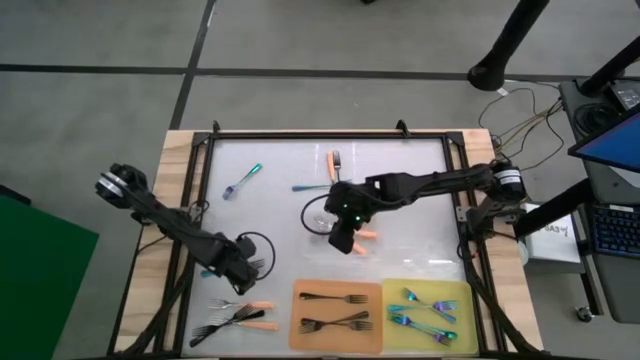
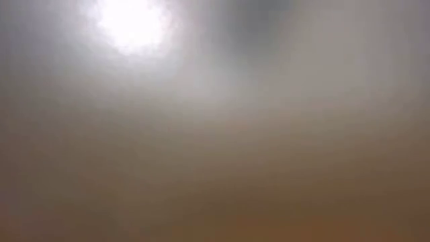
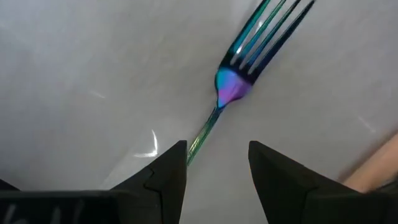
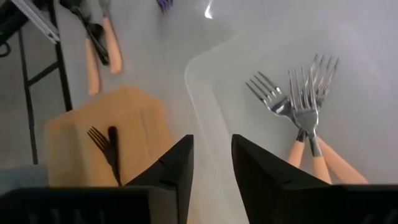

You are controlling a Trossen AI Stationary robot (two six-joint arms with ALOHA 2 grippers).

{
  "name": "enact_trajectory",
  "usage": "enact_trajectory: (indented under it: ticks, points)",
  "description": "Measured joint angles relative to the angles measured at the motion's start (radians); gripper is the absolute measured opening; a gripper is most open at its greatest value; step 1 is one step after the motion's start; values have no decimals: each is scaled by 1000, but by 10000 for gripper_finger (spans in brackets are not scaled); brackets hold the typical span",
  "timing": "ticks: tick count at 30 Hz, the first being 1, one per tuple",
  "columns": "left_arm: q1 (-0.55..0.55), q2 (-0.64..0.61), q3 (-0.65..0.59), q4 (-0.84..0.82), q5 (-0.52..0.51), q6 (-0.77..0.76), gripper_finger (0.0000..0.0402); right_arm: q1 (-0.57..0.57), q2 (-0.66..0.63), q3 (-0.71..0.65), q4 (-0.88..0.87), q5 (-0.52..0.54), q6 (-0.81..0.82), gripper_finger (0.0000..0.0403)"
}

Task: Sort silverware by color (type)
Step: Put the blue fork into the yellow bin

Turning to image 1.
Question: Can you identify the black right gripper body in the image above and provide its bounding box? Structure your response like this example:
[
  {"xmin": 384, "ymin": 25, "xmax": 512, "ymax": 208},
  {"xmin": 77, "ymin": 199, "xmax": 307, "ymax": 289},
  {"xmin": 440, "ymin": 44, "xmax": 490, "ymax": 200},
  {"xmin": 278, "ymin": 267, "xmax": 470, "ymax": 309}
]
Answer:
[{"xmin": 327, "ymin": 213, "xmax": 365, "ymax": 256}]

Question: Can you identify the white labelled paper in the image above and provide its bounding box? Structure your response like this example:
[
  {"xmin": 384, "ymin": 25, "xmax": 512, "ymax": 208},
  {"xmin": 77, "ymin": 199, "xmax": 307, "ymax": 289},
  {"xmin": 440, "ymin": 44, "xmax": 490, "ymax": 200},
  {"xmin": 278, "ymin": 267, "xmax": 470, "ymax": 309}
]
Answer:
[{"xmin": 524, "ymin": 214, "xmax": 582, "ymax": 265}]

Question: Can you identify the black power adapter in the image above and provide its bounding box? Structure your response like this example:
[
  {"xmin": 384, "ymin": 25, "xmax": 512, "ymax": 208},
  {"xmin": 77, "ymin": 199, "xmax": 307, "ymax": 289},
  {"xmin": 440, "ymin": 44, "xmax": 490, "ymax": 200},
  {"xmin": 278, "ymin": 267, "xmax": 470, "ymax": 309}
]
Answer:
[{"xmin": 607, "ymin": 79, "xmax": 640, "ymax": 112}]

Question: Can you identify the yellow silicone mat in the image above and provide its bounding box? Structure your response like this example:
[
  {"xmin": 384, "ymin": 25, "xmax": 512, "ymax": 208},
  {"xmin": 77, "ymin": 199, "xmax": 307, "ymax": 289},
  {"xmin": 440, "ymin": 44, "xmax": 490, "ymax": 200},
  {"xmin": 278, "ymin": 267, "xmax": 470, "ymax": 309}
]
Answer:
[{"xmin": 382, "ymin": 278, "xmax": 479, "ymax": 351}]

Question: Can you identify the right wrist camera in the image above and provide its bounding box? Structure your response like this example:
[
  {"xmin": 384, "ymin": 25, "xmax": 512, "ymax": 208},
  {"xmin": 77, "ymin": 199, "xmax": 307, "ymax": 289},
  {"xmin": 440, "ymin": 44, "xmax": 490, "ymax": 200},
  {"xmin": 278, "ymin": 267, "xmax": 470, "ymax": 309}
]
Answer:
[{"xmin": 324, "ymin": 180, "xmax": 354, "ymax": 211}]

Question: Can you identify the clear plastic tray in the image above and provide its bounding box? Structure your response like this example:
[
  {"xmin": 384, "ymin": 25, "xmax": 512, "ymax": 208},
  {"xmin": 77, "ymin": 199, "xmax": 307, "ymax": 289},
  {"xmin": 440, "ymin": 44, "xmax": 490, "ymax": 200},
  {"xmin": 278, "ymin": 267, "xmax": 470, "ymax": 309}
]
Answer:
[{"xmin": 283, "ymin": 198, "xmax": 370, "ymax": 269}]

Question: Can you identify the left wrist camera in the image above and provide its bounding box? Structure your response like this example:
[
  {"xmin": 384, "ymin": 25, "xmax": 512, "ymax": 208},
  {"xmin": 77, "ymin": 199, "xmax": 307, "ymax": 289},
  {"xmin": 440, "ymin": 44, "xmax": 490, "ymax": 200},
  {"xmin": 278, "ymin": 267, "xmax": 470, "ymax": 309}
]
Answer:
[{"xmin": 234, "ymin": 236, "xmax": 259, "ymax": 261}]

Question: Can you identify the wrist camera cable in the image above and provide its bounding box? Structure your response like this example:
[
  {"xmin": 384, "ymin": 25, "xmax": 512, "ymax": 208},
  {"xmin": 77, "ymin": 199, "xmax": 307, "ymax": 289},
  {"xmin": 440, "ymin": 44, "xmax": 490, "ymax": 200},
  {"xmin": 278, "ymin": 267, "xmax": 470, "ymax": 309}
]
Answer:
[
  {"xmin": 237, "ymin": 230, "xmax": 277, "ymax": 281},
  {"xmin": 299, "ymin": 193, "xmax": 334, "ymax": 236}
]

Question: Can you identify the grey equipment cart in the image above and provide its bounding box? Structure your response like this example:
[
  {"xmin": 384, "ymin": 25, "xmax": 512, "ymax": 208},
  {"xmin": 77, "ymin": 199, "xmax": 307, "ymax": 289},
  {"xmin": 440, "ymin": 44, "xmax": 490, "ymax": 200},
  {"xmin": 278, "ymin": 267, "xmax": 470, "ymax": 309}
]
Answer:
[{"xmin": 558, "ymin": 77, "xmax": 640, "ymax": 325}]

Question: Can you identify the orange silicone mat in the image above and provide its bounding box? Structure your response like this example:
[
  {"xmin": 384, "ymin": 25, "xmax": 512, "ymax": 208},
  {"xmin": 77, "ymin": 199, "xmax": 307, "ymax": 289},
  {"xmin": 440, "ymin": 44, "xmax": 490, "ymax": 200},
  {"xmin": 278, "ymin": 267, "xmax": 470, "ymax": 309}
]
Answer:
[{"xmin": 288, "ymin": 278, "xmax": 385, "ymax": 354}]

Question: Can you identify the coiled black cable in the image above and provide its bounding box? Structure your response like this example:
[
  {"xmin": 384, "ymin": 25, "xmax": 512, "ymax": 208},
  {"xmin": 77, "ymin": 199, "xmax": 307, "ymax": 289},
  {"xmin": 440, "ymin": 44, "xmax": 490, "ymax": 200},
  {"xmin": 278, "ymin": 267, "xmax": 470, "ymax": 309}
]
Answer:
[{"xmin": 573, "ymin": 102, "xmax": 614, "ymax": 139}]

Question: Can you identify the black stand pole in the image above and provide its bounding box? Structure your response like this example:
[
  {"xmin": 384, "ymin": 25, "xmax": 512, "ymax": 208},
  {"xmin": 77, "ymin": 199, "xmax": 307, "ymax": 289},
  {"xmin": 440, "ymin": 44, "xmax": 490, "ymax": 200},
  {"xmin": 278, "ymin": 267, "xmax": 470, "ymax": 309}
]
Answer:
[
  {"xmin": 579, "ymin": 34, "xmax": 640, "ymax": 97},
  {"xmin": 467, "ymin": 0, "xmax": 551, "ymax": 92},
  {"xmin": 514, "ymin": 177, "xmax": 594, "ymax": 239}
]

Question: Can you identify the green floor board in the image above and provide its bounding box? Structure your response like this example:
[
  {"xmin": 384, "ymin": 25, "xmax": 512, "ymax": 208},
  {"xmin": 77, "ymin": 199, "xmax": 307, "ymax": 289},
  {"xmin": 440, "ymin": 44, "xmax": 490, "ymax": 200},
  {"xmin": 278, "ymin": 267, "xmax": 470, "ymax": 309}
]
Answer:
[{"xmin": 0, "ymin": 192, "xmax": 100, "ymax": 360}]

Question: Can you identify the black backlit keyboard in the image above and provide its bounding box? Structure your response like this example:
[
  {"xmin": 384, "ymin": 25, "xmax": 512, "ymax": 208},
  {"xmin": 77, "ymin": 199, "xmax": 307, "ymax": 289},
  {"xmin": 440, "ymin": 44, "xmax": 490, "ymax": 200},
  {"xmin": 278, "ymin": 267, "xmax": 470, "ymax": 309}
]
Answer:
[{"xmin": 589, "ymin": 202, "xmax": 640, "ymax": 261}]

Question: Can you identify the monitor with blue screen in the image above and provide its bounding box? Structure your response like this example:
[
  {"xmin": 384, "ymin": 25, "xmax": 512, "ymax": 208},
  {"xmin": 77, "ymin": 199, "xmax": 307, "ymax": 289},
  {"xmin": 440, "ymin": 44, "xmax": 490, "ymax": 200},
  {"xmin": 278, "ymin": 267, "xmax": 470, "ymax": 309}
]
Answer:
[{"xmin": 567, "ymin": 102, "xmax": 640, "ymax": 175}]

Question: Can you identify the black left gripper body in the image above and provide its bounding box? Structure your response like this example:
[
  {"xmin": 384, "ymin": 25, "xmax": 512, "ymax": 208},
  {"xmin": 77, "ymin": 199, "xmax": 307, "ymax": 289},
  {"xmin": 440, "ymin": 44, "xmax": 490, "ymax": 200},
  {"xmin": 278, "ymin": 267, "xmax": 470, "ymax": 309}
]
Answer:
[{"xmin": 219, "ymin": 259, "xmax": 262, "ymax": 297}]

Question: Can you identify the white translucent table sheet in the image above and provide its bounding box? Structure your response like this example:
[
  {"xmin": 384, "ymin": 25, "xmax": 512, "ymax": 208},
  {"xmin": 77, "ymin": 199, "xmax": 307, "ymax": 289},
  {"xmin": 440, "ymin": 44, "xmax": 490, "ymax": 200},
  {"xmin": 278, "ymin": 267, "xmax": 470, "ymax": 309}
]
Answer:
[{"xmin": 182, "ymin": 137, "xmax": 481, "ymax": 357}]

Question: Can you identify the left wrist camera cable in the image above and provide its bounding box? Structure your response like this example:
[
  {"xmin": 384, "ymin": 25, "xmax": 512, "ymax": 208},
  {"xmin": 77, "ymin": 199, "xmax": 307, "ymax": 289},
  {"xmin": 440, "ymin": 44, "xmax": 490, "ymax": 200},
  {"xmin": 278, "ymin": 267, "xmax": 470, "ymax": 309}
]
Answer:
[{"xmin": 237, "ymin": 230, "xmax": 277, "ymax": 281}]

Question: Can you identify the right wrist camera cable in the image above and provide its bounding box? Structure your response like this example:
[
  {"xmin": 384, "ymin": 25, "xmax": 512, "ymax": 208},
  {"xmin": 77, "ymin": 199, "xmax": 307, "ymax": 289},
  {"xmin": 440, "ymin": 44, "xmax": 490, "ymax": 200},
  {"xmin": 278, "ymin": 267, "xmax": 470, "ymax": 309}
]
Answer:
[{"xmin": 299, "ymin": 193, "xmax": 334, "ymax": 236}]

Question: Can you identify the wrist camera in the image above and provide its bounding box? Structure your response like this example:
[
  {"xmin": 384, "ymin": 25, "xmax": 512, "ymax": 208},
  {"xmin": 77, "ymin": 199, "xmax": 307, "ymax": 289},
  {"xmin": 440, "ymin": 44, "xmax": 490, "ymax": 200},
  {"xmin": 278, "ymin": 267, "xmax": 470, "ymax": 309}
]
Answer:
[
  {"xmin": 234, "ymin": 236, "xmax": 259, "ymax": 261},
  {"xmin": 324, "ymin": 180, "xmax": 354, "ymax": 211}
]

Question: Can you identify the yellow floor cable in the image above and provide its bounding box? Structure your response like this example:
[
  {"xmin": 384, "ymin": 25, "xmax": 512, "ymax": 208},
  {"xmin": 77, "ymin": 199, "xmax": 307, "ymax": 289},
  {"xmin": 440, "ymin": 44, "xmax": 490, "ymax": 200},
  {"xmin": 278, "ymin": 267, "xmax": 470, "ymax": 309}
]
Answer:
[{"xmin": 494, "ymin": 99, "xmax": 564, "ymax": 151}]

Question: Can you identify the black aluminium table frame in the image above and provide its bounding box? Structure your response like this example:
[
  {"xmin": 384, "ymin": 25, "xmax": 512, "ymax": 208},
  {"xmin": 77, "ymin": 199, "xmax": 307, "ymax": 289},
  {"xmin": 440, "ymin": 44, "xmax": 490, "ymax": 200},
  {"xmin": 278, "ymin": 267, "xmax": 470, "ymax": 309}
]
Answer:
[{"xmin": 107, "ymin": 119, "xmax": 544, "ymax": 360}]

